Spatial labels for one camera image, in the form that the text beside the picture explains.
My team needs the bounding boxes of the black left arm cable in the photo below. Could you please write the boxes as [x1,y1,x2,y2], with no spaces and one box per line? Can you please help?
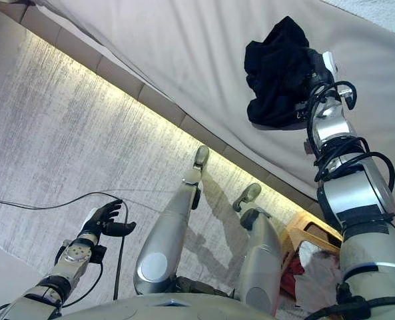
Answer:
[53,245,104,308]

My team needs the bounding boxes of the grey streaked area rug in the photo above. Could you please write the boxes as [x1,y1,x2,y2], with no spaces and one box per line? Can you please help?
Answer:
[0,33,318,301]

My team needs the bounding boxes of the silver left robot leg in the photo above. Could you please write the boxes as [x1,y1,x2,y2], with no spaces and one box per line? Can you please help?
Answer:
[133,145,210,296]

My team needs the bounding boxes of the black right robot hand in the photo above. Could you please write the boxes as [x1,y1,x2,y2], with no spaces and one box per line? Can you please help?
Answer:
[296,48,338,89]

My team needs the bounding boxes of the black garment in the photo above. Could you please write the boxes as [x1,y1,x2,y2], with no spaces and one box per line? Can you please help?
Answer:
[244,15,313,129]

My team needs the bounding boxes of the red garment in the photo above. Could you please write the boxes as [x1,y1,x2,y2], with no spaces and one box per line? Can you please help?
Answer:
[279,255,305,295]

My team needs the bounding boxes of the grey robot torso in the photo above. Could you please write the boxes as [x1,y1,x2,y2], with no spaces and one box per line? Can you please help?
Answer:
[60,289,274,320]

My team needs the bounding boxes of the thin black floor cable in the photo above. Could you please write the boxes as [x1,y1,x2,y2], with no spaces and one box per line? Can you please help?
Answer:
[0,191,129,301]

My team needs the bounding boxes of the white garment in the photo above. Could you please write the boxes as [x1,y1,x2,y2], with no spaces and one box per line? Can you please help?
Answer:
[293,241,344,310]

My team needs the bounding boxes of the white duvet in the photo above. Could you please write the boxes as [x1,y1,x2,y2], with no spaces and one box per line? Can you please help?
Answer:
[323,0,395,41]

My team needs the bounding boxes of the silver right robot leg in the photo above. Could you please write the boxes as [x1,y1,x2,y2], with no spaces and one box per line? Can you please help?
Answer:
[232,182,284,316]

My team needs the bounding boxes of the rectangular wooden basket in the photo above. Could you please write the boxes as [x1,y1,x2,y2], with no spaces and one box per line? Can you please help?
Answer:
[278,213,345,320]

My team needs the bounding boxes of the beige upholstered bed frame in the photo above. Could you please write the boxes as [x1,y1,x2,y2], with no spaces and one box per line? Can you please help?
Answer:
[0,0,346,231]

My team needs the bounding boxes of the silver robot leg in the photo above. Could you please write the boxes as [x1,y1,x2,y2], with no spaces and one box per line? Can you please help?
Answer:
[133,145,210,296]
[232,182,284,316]

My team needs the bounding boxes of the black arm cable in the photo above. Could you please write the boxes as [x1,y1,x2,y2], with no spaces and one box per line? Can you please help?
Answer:
[53,245,104,308]
[293,79,395,183]

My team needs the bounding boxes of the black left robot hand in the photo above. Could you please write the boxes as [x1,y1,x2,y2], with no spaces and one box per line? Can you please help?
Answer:
[80,199,137,239]

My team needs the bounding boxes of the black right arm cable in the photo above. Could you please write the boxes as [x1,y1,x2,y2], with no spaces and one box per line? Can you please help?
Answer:
[293,79,395,183]

